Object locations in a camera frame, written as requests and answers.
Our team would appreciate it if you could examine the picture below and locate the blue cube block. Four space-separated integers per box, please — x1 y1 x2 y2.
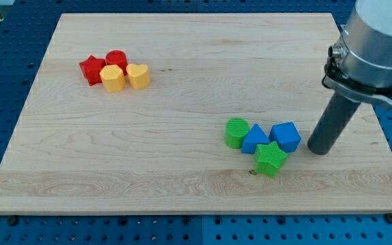
269 122 301 152

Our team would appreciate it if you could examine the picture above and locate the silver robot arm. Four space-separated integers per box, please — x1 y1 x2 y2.
323 0 392 109

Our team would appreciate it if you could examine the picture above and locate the yellow hexagon block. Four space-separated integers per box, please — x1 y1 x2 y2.
99 65 126 93

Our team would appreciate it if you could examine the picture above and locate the red cylinder block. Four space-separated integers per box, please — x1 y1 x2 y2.
105 50 128 76

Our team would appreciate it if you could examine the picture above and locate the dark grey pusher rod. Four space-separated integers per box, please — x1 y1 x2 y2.
308 93 360 155

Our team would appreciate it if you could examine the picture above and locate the green cylinder block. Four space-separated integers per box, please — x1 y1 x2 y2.
224 118 250 149

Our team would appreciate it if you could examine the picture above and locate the yellow heart block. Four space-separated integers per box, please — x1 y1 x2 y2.
126 64 150 89

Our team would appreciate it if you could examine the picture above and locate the light wooden board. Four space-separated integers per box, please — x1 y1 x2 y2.
0 13 392 216

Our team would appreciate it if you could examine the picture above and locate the red star block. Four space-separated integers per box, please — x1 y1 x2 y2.
79 55 106 86

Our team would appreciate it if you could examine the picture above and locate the blue triangle block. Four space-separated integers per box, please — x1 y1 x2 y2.
241 124 271 154

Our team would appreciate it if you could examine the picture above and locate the green star block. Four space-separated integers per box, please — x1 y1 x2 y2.
255 142 289 178

